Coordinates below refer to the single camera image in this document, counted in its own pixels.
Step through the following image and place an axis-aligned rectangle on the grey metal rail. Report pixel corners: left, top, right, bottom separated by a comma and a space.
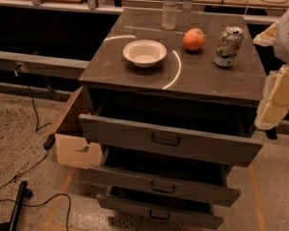
0, 51, 89, 80

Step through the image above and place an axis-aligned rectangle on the green soda can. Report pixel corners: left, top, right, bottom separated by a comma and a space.
214, 26, 244, 67

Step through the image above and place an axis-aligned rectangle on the clear plastic water bottle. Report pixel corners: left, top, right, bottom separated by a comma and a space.
162, 0, 178, 30

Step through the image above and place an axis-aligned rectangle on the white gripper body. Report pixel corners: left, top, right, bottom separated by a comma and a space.
274, 9, 289, 63

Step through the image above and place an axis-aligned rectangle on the top grey drawer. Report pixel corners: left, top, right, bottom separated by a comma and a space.
79, 114, 263, 167

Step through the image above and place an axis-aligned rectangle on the cardboard box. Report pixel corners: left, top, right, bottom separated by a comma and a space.
51, 88, 103, 169

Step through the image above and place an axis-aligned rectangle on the middle grey drawer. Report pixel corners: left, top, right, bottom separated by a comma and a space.
90, 147, 240, 207

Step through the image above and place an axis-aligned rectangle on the orange fruit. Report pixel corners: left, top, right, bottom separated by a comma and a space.
183, 28, 205, 51

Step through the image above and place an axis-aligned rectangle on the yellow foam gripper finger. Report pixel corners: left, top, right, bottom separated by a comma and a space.
254, 64, 289, 130
253, 22, 278, 47

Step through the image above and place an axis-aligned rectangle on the grey drawer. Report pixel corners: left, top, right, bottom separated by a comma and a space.
79, 114, 263, 167
96, 186, 223, 230
90, 147, 240, 207

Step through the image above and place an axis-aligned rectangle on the white paper bowl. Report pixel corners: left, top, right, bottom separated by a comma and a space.
122, 39, 167, 67

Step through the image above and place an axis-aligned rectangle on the black power cable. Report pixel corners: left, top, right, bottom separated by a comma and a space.
13, 64, 57, 151

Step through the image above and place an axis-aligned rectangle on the black stand base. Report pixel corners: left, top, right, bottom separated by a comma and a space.
0, 181, 32, 231

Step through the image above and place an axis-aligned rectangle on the black floor cable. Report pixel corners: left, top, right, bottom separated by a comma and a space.
0, 149, 72, 231

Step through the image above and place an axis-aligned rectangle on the bottom grey drawer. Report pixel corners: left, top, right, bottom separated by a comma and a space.
96, 186, 223, 230

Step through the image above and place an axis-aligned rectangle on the grey drawer cabinet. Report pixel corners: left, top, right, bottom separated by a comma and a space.
78, 7, 268, 137

